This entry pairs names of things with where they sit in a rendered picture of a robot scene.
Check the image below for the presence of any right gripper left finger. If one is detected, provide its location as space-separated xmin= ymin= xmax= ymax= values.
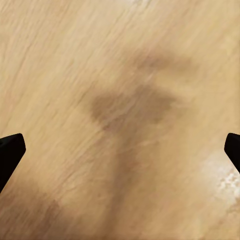
xmin=0 ymin=133 xmax=26 ymax=193

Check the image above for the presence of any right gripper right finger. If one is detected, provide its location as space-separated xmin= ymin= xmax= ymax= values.
xmin=224 ymin=133 xmax=240 ymax=173

